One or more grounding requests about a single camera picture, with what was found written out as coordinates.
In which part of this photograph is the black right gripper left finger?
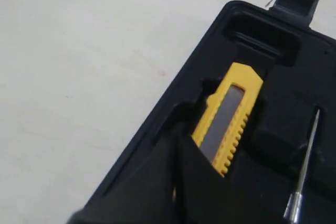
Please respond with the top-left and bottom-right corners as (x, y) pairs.
(68, 136), (184, 223)

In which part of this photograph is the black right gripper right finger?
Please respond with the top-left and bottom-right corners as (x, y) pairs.
(173, 135), (286, 223)

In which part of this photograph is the yellow utility knife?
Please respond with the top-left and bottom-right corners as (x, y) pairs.
(192, 62), (263, 177)

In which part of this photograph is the black plastic tool case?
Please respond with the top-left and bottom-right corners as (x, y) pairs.
(85, 0), (335, 223)

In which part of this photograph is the clear handled tester screwdriver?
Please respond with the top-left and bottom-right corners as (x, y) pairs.
(283, 109), (320, 223)

